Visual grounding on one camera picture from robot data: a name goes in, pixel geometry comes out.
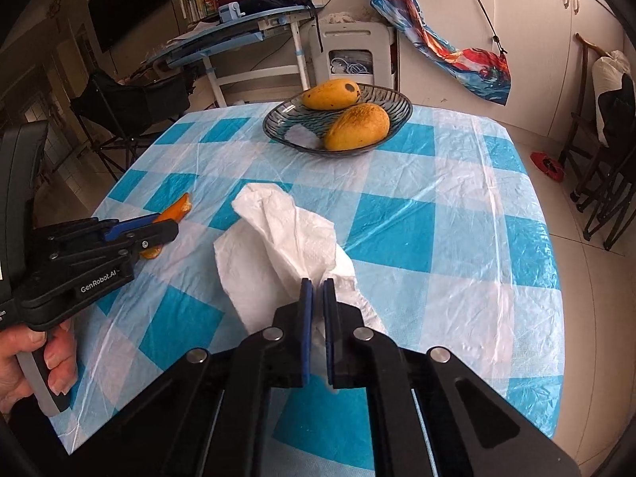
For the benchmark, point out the brown wooden chair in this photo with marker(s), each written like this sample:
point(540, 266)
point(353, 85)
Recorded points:
point(581, 109)

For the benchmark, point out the blue white checkered tablecloth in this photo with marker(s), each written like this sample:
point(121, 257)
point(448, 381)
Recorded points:
point(422, 238)

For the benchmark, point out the white plastic stool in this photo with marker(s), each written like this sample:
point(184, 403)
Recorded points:
point(348, 35)

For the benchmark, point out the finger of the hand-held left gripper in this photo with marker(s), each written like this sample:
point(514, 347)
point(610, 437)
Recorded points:
point(129, 226)
point(159, 233)

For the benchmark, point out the colourful printed bag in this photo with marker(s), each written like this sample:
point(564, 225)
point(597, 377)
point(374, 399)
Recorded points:
point(477, 67)

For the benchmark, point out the red slipper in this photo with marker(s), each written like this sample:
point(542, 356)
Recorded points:
point(546, 166)

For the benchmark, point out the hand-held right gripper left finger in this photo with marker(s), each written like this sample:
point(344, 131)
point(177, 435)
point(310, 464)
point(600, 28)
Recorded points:
point(307, 308)

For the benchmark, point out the blue study desk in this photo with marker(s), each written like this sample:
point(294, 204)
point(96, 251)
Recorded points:
point(238, 27)

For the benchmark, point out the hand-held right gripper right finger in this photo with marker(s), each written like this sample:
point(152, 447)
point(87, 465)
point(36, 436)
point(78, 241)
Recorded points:
point(329, 308)

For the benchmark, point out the blue pencil sharpener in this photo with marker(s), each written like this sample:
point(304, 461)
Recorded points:
point(231, 12)

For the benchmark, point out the orange peel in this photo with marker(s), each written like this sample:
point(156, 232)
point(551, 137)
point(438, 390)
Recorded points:
point(176, 211)

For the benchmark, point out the white plastic bag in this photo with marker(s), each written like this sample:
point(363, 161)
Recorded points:
point(278, 248)

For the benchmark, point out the dark glass bowl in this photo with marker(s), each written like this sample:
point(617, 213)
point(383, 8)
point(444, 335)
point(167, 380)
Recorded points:
point(283, 124)

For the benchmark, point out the black folding camp chair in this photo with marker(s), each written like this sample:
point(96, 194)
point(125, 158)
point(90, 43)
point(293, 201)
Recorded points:
point(124, 104)

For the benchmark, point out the yellow mango dark spot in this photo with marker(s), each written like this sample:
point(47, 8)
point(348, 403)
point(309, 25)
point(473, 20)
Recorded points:
point(328, 95)

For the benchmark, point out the white cabinet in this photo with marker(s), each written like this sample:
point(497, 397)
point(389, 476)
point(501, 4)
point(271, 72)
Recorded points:
point(536, 35)

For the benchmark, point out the person's left hand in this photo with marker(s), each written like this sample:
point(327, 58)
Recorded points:
point(12, 367)

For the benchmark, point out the black wall television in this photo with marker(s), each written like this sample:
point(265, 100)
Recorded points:
point(129, 5)

